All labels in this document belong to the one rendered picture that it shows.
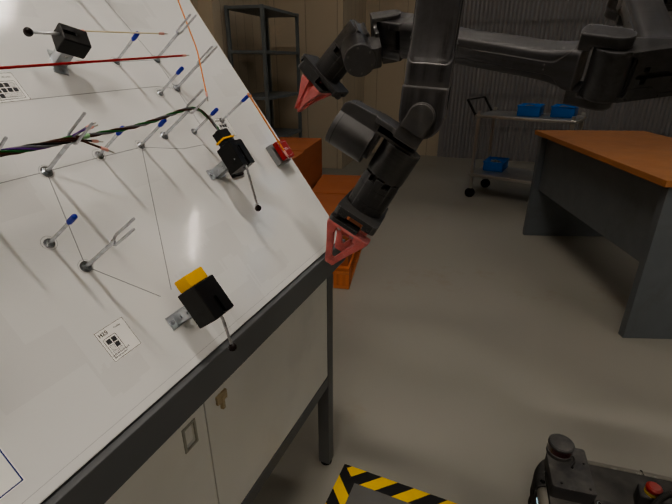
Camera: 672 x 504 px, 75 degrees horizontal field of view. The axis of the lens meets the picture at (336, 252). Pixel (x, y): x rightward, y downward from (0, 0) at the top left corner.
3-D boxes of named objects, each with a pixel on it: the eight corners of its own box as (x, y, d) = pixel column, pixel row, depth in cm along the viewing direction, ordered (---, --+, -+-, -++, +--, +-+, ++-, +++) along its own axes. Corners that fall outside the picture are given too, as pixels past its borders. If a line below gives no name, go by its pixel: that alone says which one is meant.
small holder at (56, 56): (8, 39, 71) (24, 7, 67) (67, 55, 79) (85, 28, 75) (15, 62, 70) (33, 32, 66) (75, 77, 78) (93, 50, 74)
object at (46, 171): (56, 175, 67) (99, 122, 60) (45, 178, 66) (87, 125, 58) (47, 164, 67) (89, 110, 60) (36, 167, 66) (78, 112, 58)
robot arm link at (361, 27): (374, 30, 86) (352, 10, 83) (379, 43, 82) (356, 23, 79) (350, 58, 90) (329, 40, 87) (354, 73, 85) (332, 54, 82)
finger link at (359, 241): (305, 256, 66) (334, 206, 62) (320, 239, 72) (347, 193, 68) (343, 281, 66) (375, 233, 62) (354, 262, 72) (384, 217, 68)
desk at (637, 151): (615, 233, 369) (643, 130, 335) (780, 344, 225) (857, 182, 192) (517, 232, 372) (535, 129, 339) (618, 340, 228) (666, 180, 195)
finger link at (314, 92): (297, 120, 91) (326, 85, 86) (275, 94, 91) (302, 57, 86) (312, 118, 97) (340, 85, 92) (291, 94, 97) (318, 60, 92)
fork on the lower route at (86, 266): (91, 274, 65) (140, 231, 58) (78, 271, 64) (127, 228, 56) (92, 262, 66) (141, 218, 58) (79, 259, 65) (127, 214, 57)
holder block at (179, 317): (201, 370, 72) (239, 352, 67) (157, 309, 71) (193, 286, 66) (219, 354, 76) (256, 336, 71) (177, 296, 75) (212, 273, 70)
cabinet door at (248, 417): (330, 376, 140) (329, 264, 125) (226, 531, 94) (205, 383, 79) (322, 374, 141) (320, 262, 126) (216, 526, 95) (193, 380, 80)
